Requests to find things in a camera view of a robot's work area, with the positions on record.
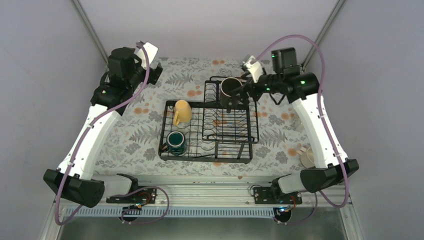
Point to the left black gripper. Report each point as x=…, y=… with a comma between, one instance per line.
x=154, y=74

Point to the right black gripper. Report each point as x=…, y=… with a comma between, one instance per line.
x=244, y=99

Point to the black mug white rim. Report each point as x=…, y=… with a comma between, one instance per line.
x=229, y=96

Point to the beige cream mug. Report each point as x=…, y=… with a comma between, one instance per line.
x=306, y=157

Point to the white mug orange interior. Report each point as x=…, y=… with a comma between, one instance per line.
x=299, y=126

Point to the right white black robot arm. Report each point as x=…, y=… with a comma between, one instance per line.
x=332, y=166

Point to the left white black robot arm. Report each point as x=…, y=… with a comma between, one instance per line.
x=128, y=72

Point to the yellow mug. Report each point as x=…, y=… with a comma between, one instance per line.
x=182, y=112

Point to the floral patterned tablecloth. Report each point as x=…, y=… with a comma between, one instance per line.
x=132, y=145

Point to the dark green mug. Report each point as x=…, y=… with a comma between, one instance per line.
x=175, y=143

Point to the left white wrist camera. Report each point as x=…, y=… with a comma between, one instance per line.
x=150, y=49

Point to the black wire dish rack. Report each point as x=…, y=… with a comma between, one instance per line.
x=213, y=134

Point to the left aluminium frame post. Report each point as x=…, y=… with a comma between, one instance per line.
x=90, y=29

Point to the aluminium frame post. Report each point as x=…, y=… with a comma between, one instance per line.
x=90, y=29
x=324, y=30

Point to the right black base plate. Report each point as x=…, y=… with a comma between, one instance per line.
x=268, y=196

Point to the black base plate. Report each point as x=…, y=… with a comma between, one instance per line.
x=147, y=196
x=268, y=196

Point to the aluminium mounting rail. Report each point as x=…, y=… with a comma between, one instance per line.
x=217, y=194

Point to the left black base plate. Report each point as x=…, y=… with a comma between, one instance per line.
x=147, y=196

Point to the right aluminium frame post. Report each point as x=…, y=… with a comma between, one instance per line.
x=324, y=30

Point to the grey slotted cable duct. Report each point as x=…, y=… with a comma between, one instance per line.
x=178, y=212

